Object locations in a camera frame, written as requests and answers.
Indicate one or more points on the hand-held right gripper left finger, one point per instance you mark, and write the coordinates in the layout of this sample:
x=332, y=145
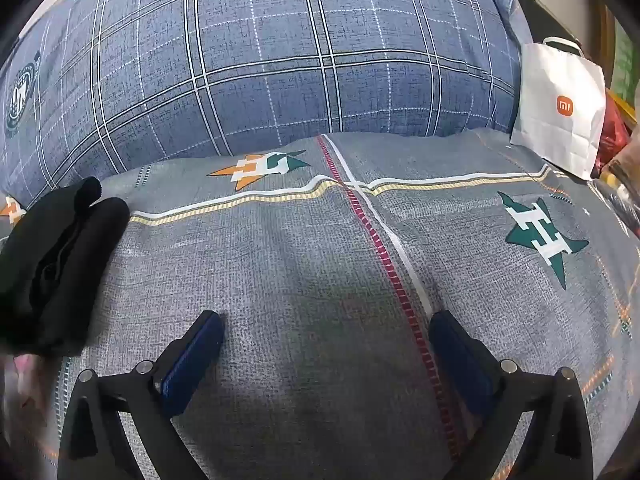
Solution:
x=192, y=355

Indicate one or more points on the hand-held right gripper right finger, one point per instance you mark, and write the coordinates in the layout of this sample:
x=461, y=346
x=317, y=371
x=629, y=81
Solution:
x=452, y=355

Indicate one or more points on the black pants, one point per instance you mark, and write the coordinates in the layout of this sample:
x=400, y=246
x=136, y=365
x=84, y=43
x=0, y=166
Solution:
x=50, y=260

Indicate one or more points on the grey star-print bed sheet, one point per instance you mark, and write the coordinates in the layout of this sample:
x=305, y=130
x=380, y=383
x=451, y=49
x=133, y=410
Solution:
x=300, y=260

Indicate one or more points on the pink white cloth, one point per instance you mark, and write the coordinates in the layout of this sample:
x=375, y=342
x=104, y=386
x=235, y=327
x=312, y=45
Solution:
x=20, y=400

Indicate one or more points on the clear plastic bag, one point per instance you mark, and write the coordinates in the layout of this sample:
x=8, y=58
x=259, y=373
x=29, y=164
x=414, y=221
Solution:
x=617, y=200

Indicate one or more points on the white paper bag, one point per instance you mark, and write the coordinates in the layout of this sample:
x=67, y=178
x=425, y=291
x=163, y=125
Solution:
x=550, y=130

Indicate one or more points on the red plastic bag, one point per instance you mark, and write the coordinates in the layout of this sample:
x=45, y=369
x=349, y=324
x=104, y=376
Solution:
x=612, y=135

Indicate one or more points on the blue plaid pillow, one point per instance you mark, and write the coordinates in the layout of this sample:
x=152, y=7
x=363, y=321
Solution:
x=300, y=60

